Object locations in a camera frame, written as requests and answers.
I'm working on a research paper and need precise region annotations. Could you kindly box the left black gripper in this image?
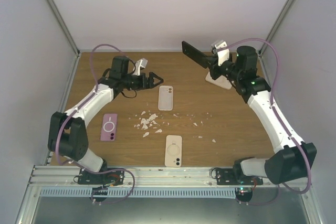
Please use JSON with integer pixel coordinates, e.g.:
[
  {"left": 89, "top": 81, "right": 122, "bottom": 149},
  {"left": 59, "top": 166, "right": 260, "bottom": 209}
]
[{"left": 122, "top": 72, "right": 163, "bottom": 91}]

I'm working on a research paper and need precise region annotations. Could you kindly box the beige phone case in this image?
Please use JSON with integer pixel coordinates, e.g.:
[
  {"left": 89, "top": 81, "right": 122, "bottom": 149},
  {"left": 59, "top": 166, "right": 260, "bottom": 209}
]
[{"left": 158, "top": 86, "right": 174, "bottom": 111}]

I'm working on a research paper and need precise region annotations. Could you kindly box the black smartphone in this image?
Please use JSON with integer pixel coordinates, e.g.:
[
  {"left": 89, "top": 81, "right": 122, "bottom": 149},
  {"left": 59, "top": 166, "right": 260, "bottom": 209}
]
[{"left": 181, "top": 41, "right": 209, "bottom": 69}]

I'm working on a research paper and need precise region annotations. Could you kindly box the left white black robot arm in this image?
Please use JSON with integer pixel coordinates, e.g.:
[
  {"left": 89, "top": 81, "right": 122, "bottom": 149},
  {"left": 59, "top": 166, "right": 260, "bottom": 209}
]
[{"left": 48, "top": 56, "right": 163, "bottom": 184}]

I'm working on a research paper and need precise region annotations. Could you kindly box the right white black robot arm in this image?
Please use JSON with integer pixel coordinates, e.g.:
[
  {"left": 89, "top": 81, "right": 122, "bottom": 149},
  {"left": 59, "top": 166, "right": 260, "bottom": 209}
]
[{"left": 208, "top": 41, "right": 317, "bottom": 186}]

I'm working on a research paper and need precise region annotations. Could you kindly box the white phone face down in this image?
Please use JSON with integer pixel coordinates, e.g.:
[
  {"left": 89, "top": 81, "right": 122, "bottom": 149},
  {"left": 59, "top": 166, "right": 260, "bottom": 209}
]
[{"left": 205, "top": 72, "right": 232, "bottom": 90}]

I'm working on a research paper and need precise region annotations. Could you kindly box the purple phone in case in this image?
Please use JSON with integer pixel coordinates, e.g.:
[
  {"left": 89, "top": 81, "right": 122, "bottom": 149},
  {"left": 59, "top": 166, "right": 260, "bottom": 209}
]
[{"left": 100, "top": 113, "right": 118, "bottom": 142}]

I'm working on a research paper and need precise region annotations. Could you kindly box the white paint chip patch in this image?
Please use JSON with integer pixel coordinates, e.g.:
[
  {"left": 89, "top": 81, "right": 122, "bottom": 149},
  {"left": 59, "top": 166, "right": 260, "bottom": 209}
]
[{"left": 133, "top": 111, "right": 164, "bottom": 138}]

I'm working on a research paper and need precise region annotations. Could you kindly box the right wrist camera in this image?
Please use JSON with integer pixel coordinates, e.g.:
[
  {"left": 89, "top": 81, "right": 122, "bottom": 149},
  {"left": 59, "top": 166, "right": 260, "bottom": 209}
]
[{"left": 211, "top": 40, "right": 230, "bottom": 66}]

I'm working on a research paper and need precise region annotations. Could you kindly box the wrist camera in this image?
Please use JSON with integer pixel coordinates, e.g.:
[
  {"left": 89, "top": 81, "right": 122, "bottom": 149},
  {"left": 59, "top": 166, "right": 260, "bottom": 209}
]
[
  {"left": 133, "top": 58, "right": 148, "bottom": 76},
  {"left": 211, "top": 40, "right": 230, "bottom": 66}
]

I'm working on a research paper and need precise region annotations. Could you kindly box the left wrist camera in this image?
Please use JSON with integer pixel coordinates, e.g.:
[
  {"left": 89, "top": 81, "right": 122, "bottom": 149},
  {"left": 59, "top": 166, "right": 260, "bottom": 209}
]
[{"left": 133, "top": 58, "right": 148, "bottom": 76}]

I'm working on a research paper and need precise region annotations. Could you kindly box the beige phone with ring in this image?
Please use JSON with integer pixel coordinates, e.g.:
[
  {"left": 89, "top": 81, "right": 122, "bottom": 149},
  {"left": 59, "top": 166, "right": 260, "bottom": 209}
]
[{"left": 164, "top": 135, "right": 182, "bottom": 168}]

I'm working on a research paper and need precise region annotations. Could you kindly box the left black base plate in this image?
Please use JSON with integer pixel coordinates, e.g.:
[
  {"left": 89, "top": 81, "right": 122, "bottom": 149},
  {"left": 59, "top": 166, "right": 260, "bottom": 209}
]
[{"left": 73, "top": 168, "right": 125, "bottom": 187}]

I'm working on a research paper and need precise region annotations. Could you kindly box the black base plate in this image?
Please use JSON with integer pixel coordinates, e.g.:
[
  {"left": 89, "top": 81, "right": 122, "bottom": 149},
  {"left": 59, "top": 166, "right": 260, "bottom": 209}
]
[
  {"left": 73, "top": 168, "right": 125, "bottom": 187},
  {"left": 209, "top": 167, "right": 264, "bottom": 186}
]

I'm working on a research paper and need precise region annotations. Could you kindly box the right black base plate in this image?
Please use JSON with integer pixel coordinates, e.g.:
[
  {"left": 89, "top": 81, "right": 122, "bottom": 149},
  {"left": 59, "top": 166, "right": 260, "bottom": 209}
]
[{"left": 209, "top": 167, "right": 264, "bottom": 186}]

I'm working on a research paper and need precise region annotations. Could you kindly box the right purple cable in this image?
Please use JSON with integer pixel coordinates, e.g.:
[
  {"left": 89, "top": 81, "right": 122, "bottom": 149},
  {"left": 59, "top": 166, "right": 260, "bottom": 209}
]
[{"left": 225, "top": 37, "right": 313, "bottom": 195}]

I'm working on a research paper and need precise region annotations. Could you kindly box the right aluminium corner post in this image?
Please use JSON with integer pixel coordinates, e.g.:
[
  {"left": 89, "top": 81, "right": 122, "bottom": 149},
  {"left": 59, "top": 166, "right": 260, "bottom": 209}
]
[{"left": 266, "top": 0, "right": 296, "bottom": 42}]

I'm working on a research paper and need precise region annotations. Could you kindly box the aluminium corner post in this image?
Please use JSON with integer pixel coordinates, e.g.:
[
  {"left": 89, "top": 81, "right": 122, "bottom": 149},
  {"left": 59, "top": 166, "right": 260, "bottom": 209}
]
[
  {"left": 46, "top": 0, "right": 80, "bottom": 57},
  {"left": 266, "top": 0, "right": 296, "bottom": 42}
]

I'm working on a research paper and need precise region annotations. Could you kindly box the aluminium rail frame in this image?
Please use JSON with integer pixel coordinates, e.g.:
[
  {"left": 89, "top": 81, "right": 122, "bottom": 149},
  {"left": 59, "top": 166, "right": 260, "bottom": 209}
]
[{"left": 29, "top": 165, "right": 313, "bottom": 188}]

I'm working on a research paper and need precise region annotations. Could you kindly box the grey slotted cable duct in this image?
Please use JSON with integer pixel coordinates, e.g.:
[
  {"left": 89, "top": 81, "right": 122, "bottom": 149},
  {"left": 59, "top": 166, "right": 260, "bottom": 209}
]
[{"left": 40, "top": 187, "right": 236, "bottom": 199}]

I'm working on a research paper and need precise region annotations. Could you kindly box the left aluminium corner post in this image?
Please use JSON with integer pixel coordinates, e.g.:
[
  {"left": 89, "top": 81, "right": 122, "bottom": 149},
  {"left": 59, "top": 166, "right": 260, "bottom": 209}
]
[{"left": 46, "top": 0, "right": 80, "bottom": 57}]

